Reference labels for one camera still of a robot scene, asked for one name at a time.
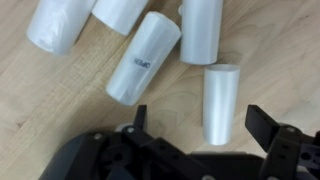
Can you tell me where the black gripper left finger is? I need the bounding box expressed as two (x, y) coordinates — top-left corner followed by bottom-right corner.
(99, 104), (201, 180)

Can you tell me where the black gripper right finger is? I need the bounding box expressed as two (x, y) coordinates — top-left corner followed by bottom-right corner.
(245, 104), (320, 180)

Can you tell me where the white bag roll with print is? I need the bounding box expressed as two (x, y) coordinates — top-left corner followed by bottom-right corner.
(105, 10), (183, 107)

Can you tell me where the thick white bag roll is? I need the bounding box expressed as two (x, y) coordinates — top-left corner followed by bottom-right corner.
(26, 0), (98, 57)

